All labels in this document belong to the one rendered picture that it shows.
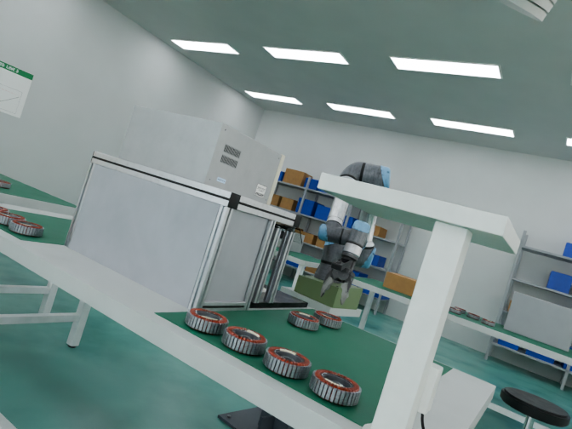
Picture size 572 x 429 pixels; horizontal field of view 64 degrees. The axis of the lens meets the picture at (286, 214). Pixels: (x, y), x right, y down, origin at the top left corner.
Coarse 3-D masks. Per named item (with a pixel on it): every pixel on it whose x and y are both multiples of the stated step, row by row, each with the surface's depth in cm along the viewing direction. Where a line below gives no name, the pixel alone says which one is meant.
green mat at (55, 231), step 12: (24, 216) 203; (36, 216) 213; (48, 216) 224; (0, 228) 163; (48, 228) 192; (60, 228) 202; (24, 240) 157; (36, 240) 162; (48, 240) 168; (60, 240) 176
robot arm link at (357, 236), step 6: (354, 222) 197; (360, 222) 194; (354, 228) 194; (360, 228) 193; (366, 228) 194; (354, 234) 193; (360, 234) 193; (366, 234) 194; (348, 240) 194; (354, 240) 192; (360, 240) 192; (366, 240) 199; (360, 246) 192
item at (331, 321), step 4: (316, 312) 175; (320, 312) 177; (324, 312) 179; (316, 316) 173; (320, 316) 172; (324, 316) 171; (328, 316) 179; (332, 316) 179; (336, 316) 179; (320, 320) 171; (324, 320) 170; (328, 320) 170; (332, 320) 171; (336, 320) 171; (340, 320) 174; (324, 324) 170; (328, 324) 170; (332, 324) 170; (336, 324) 171; (340, 324) 173; (332, 328) 171; (336, 328) 172
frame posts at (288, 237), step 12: (276, 228) 163; (276, 240) 165; (288, 240) 172; (288, 252) 173; (264, 264) 163; (276, 264) 173; (264, 276) 164; (276, 276) 172; (276, 288) 173; (252, 300) 163; (264, 300) 172
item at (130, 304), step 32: (32, 256) 143; (64, 256) 152; (64, 288) 133; (96, 288) 127; (128, 288) 138; (128, 320) 118; (160, 320) 116; (192, 352) 106; (224, 352) 107; (224, 384) 100; (256, 384) 96; (448, 384) 144; (480, 384) 158; (288, 416) 92; (320, 416) 88; (416, 416) 105; (448, 416) 112; (480, 416) 134
